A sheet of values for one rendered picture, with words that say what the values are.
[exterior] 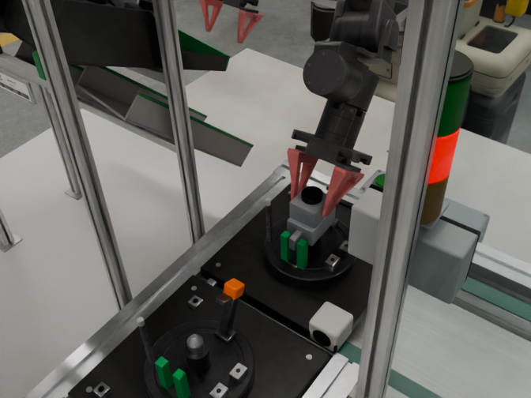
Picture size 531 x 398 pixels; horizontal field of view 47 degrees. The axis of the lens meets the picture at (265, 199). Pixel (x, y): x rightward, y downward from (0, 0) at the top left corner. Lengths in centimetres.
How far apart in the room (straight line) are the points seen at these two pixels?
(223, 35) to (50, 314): 275
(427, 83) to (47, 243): 87
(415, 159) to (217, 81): 109
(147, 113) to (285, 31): 281
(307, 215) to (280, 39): 277
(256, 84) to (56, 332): 79
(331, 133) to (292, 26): 290
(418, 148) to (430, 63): 7
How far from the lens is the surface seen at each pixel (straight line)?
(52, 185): 131
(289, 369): 82
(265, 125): 138
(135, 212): 120
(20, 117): 320
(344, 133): 83
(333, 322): 83
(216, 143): 100
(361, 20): 85
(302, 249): 86
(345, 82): 77
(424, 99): 47
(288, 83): 153
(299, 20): 377
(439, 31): 44
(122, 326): 90
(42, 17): 68
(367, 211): 62
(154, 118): 89
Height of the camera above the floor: 166
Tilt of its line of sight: 42 degrees down
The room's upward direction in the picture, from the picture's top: 2 degrees counter-clockwise
